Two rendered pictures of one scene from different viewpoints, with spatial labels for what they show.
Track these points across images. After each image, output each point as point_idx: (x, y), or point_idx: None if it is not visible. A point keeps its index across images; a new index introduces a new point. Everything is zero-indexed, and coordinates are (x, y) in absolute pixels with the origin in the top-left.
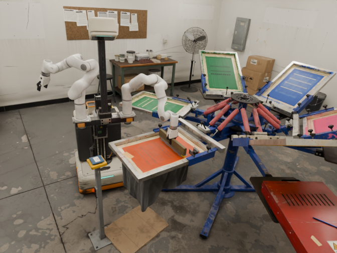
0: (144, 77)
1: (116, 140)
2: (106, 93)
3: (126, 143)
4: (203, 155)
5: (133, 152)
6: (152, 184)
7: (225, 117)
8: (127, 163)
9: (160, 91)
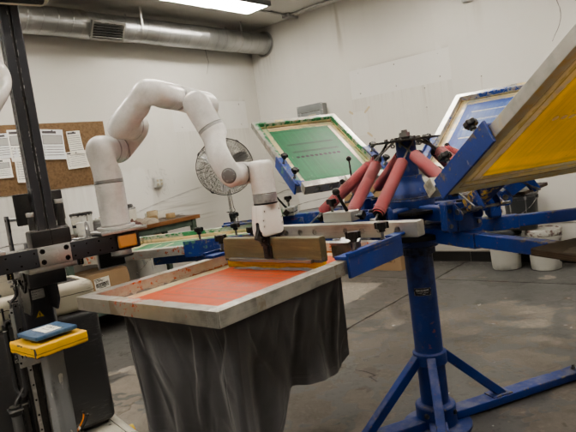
0: (149, 82)
1: (100, 290)
2: (42, 165)
3: (135, 293)
4: (377, 243)
5: (166, 298)
6: (261, 363)
7: None
8: (159, 304)
9: (203, 107)
